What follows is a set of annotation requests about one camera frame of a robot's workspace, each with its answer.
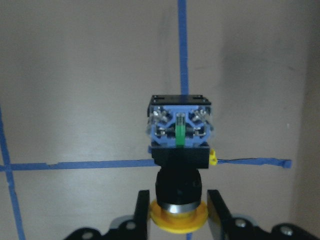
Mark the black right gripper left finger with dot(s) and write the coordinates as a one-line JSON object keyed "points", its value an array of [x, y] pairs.
{"points": [[141, 215]]}

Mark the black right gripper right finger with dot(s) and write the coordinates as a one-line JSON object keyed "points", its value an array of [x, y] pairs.
{"points": [[220, 219]]}

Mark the yellow push button switch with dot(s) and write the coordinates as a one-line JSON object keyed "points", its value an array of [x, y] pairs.
{"points": [[179, 127]]}

